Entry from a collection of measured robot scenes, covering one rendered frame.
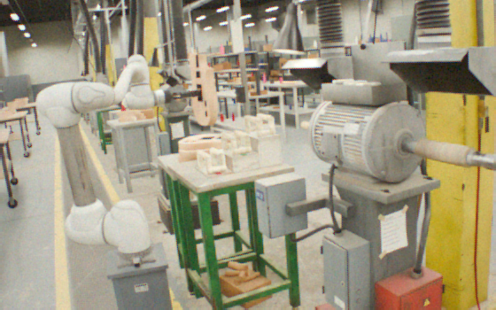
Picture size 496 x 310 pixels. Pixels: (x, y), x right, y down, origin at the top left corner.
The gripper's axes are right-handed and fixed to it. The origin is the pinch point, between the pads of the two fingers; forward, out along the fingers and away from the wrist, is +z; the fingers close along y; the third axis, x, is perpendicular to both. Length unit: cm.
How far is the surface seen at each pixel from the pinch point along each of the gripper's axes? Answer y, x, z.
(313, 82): 67, 3, 34
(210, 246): 25, -80, -10
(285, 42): 86, 22, 12
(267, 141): 13.7, -30.4, 33.1
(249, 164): 13.7, -41.8, 21.2
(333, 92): 108, 2, 18
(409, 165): 133, -21, 30
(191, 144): -40, -36, 3
